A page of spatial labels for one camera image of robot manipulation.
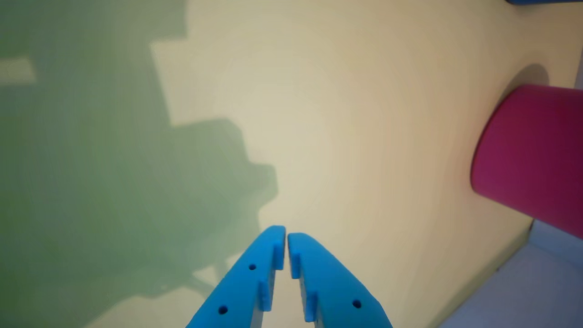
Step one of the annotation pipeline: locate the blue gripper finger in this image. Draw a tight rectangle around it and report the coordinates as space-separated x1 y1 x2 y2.
287 232 393 328
186 225 286 328

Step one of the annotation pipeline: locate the pink round cup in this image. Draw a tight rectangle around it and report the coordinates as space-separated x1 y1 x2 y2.
470 84 583 240

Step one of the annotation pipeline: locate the blue round cup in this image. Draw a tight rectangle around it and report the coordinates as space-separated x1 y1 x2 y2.
505 0 583 6

